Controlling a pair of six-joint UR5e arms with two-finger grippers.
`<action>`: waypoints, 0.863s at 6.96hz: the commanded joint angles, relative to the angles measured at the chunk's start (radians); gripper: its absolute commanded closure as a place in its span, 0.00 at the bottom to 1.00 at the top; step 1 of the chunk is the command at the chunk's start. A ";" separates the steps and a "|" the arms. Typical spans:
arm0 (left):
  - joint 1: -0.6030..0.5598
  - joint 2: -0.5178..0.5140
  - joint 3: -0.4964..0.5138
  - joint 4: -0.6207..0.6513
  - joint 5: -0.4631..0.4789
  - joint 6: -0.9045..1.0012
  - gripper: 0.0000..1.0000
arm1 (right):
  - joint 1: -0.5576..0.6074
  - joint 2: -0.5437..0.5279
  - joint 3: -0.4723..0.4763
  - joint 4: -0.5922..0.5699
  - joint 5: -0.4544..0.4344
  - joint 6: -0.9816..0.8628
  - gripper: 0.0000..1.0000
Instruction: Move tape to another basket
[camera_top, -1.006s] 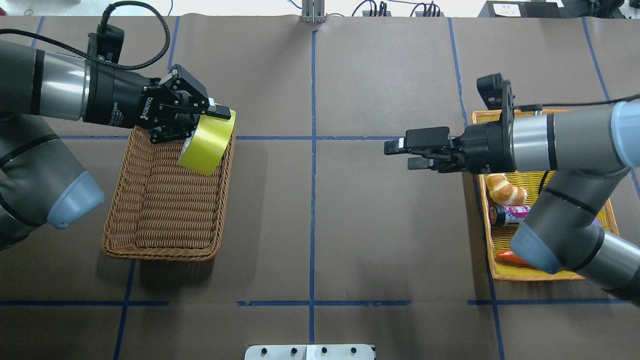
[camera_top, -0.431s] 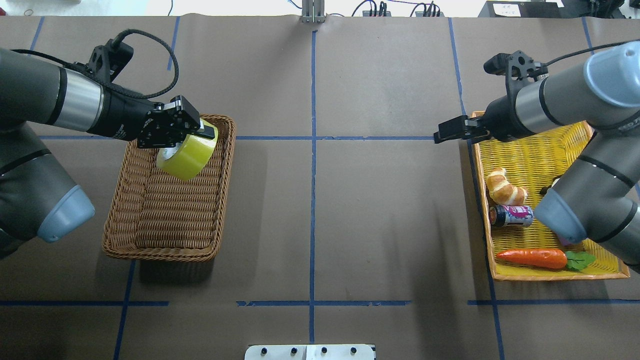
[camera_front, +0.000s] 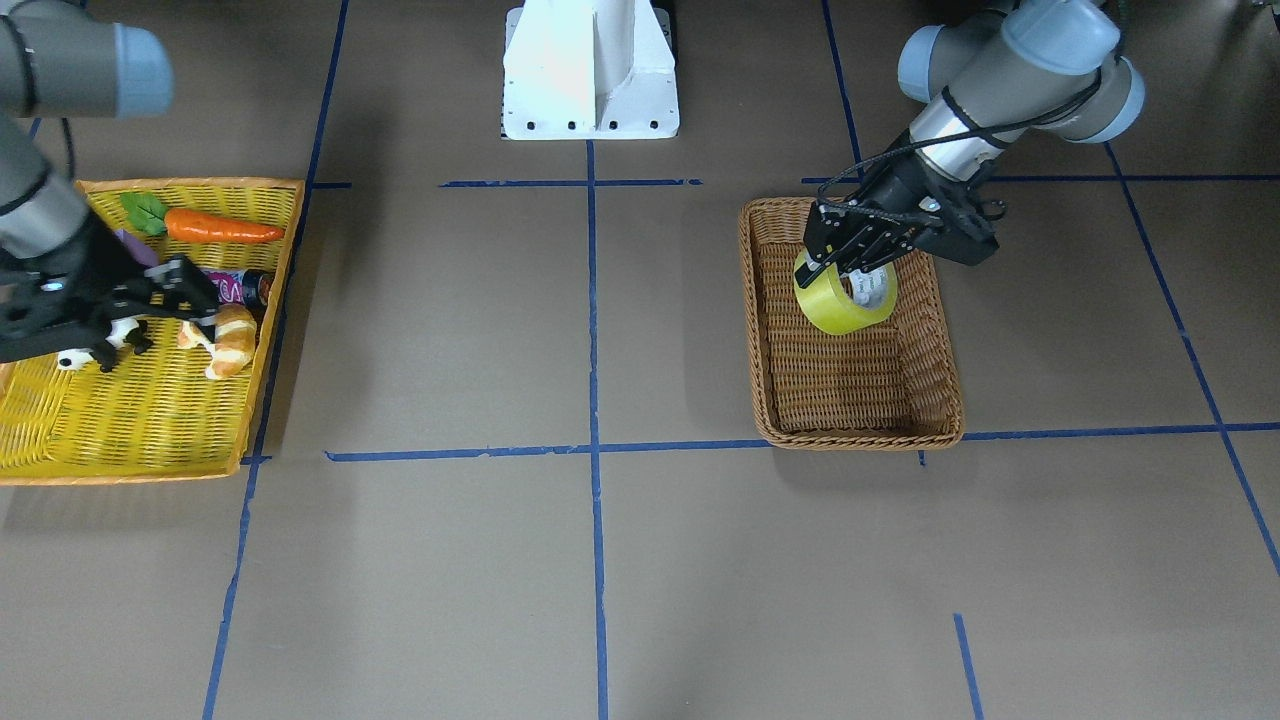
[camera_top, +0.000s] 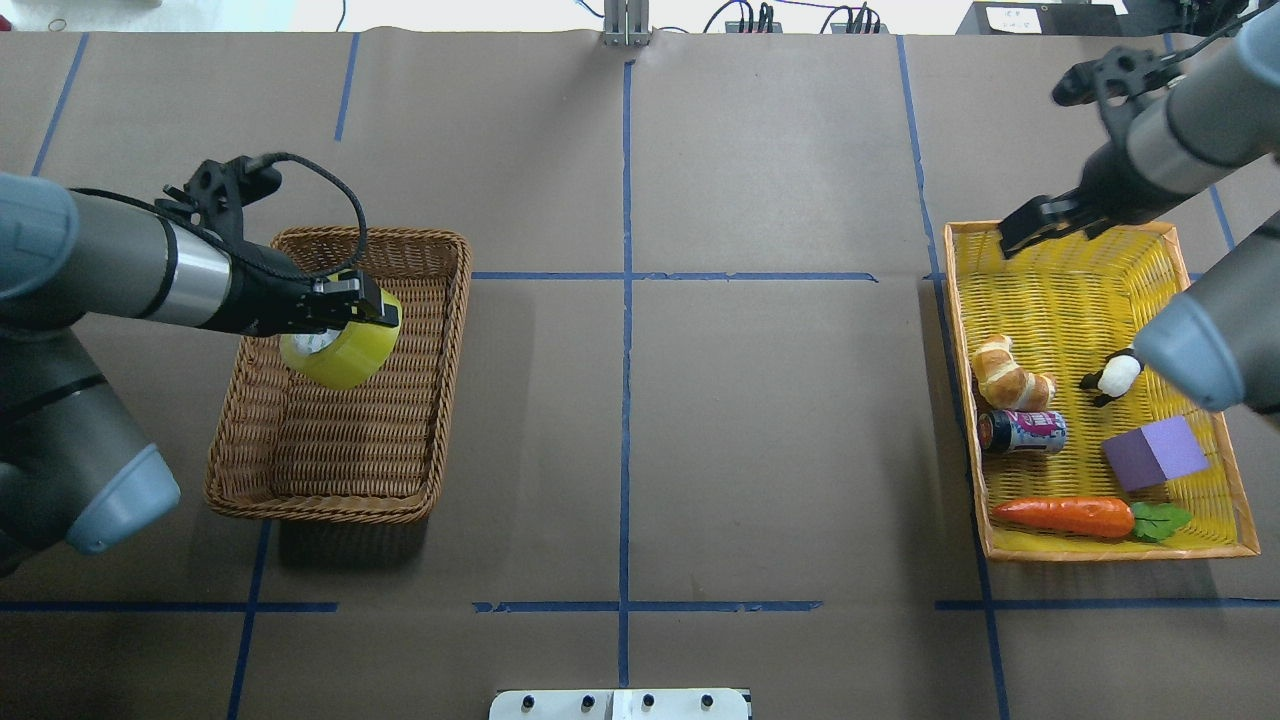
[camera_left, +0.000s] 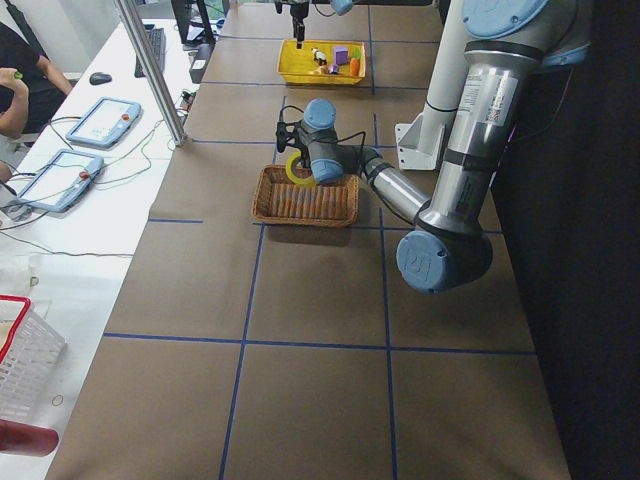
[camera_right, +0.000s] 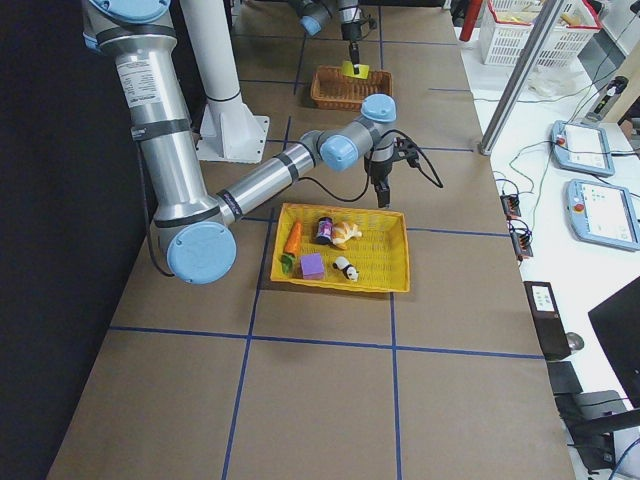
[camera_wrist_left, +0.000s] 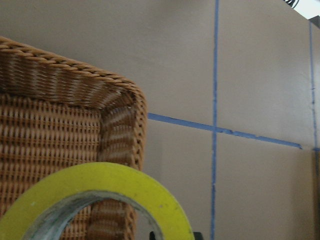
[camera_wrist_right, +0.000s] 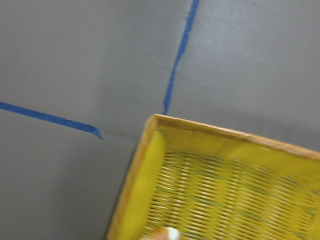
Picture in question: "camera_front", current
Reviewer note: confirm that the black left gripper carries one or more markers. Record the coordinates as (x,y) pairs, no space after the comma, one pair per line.
(897,189)

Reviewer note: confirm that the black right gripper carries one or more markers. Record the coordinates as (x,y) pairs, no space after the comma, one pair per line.
(82,262)

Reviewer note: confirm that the yellow tape roll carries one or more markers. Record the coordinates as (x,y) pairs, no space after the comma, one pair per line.
(841,303)

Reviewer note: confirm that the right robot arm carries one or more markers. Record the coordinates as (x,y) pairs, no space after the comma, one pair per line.
(61,63)

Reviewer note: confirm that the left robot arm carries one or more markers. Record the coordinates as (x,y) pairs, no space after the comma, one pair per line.
(1055,66)

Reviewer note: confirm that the yellow woven basket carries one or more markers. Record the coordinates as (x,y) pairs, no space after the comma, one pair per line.
(156,416)

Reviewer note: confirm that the brown wicker basket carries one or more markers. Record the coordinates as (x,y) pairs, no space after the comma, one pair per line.
(851,361)

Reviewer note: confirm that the toy cow figure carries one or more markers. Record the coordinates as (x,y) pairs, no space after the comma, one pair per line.
(129,333)

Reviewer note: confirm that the purple toy block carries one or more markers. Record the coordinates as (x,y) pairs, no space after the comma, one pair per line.
(139,250)

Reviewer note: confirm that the orange toy carrot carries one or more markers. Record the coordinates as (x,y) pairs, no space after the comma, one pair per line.
(149,215)

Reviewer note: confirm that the toy bread croissant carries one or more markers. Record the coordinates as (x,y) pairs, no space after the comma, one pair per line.
(234,343)

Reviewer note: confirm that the pink labelled can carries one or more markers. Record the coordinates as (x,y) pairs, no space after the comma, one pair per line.
(250,288)

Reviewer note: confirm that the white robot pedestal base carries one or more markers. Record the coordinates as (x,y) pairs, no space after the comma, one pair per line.
(590,70)

